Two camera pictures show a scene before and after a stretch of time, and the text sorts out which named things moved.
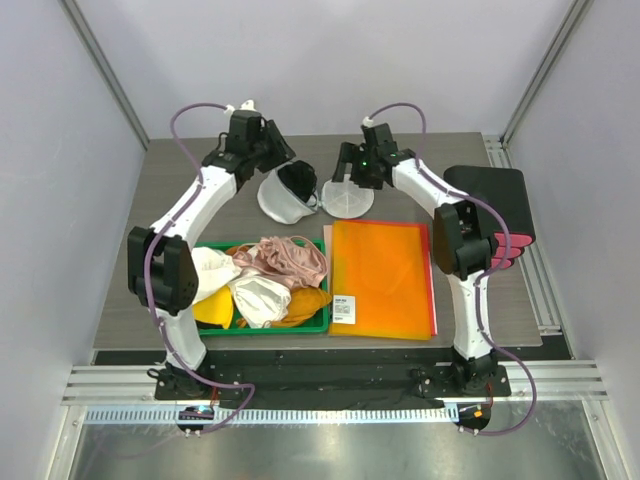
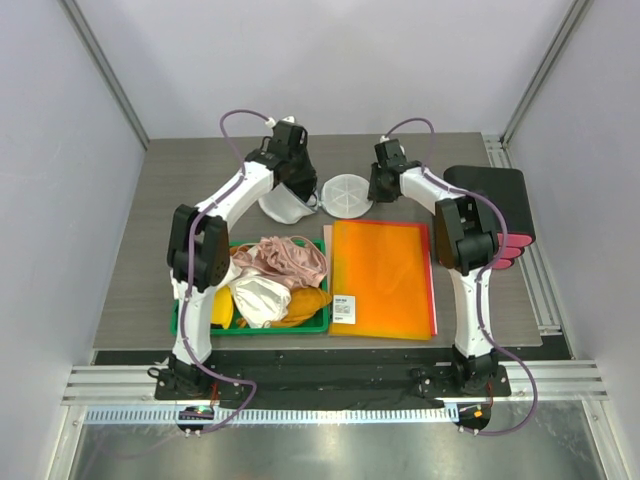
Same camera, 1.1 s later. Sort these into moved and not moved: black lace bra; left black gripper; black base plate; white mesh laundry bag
Moved: left black gripper
Not moved: black lace bra; white mesh laundry bag; black base plate
